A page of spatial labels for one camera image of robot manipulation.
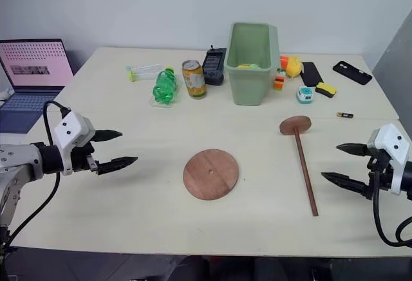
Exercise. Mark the yellow item in bin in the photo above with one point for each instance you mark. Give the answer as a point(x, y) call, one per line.
point(243, 67)

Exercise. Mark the yellow black sponge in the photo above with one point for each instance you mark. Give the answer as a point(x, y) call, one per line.
point(325, 89)

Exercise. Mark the black handheld controller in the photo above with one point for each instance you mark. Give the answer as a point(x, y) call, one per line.
point(214, 67)

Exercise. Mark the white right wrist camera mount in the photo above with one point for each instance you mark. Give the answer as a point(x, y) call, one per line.
point(394, 146)

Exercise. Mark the open laptop with pink screen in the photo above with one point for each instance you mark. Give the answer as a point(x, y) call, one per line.
point(32, 65)

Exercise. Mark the green plastic bin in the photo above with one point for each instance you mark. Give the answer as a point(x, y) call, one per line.
point(248, 83)

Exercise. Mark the round wooden disc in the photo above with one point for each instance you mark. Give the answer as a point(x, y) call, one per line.
point(210, 175)

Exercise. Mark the orange green toy carton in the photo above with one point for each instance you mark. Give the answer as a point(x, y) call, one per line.
point(279, 81)

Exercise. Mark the green item in bin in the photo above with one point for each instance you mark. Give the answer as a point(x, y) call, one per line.
point(255, 66)

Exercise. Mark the yellow plush toy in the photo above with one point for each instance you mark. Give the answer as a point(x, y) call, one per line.
point(294, 66)

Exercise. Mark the wooden stick with disc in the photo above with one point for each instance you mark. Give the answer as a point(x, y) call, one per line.
point(295, 124)

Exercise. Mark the black smartphone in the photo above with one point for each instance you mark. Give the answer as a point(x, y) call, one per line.
point(311, 73)

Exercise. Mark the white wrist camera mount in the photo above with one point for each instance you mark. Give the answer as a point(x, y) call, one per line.
point(69, 128)
point(394, 146)

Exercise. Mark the small black battery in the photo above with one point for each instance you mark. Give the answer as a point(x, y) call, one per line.
point(345, 114)

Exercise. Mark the yellow drink can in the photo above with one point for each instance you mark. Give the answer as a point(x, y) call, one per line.
point(194, 81)

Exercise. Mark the white item beside laptop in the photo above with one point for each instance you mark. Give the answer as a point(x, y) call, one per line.
point(5, 94)

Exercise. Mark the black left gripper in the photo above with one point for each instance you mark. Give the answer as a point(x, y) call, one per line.
point(80, 159)

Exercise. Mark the green plastic bottle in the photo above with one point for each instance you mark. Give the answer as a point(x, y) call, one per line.
point(164, 85)

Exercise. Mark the clear tube with green cap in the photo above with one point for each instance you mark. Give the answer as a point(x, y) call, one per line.
point(145, 71)

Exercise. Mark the white blue small timer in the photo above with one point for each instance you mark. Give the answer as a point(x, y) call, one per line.
point(305, 94)

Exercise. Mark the black phone case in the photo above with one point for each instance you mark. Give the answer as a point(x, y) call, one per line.
point(352, 72)

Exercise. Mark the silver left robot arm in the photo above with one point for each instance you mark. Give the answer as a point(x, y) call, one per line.
point(19, 160)

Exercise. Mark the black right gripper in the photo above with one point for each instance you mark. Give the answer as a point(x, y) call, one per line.
point(381, 178)

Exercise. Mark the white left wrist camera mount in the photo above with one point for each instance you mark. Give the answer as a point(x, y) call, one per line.
point(69, 128)

